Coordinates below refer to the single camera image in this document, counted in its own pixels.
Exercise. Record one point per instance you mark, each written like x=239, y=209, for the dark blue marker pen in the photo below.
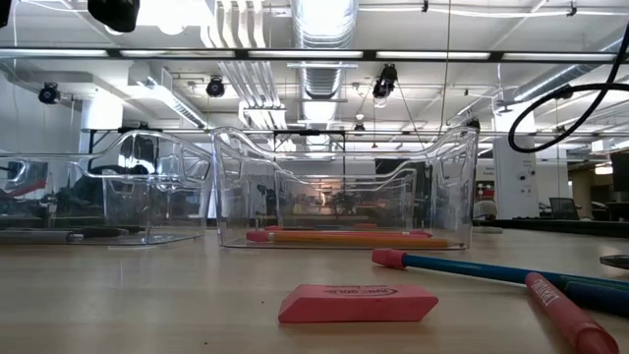
x=604, y=300

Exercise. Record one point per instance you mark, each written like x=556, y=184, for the black monitor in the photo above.
x=621, y=172

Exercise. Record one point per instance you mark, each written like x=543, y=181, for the grey pen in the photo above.
x=39, y=237

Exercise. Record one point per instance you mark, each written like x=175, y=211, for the dark long table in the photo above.
x=565, y=227

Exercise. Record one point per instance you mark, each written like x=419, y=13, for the black frame rig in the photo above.
x=309, y=132

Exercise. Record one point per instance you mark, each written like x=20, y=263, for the clear plastic bin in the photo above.
x=147, y=196
x=408, y=196
x=172, y=216
x=236, y=206

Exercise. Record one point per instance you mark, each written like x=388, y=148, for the dark green crayon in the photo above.
x=565, y=280

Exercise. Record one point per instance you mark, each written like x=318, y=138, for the orange pencil pink eraser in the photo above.
x=344, y=240
x=393, y=232

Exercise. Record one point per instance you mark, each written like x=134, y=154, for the red marker pen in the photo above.
x=565, y=310

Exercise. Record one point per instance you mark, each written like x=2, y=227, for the black office chair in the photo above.
x=563, y=209

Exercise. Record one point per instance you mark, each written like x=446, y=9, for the silver round duct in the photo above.
x=322, y=29

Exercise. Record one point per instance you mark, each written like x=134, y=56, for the blue pencil pink eraser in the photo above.
x=442, y=265

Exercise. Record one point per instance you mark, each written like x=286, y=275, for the black pen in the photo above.
x=614, y=261
x=108, y=231

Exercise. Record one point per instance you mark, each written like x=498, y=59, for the white rectangular air duct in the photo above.
x=162, y=98

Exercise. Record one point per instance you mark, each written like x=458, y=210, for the grey round duct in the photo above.
x=540, y=81

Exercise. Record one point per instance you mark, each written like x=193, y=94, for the white column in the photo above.
x=513, y=172

